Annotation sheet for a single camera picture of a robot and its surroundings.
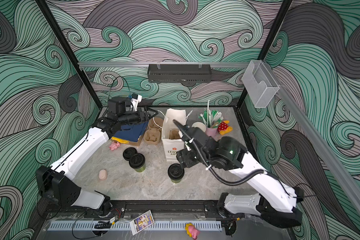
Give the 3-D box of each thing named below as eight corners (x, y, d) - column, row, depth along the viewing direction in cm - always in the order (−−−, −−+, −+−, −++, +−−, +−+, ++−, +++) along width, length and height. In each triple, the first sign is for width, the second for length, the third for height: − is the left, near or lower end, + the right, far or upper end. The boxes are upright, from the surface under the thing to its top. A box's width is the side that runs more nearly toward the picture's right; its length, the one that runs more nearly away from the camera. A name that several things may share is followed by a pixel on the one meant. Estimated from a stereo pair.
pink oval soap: (100, 181, 84) (99, 179, 83) (100, 171, 88) (99, 170, 86) (106, 179, 85) (105, 177, 83) (106, 170, 89) (105, 168, 87)
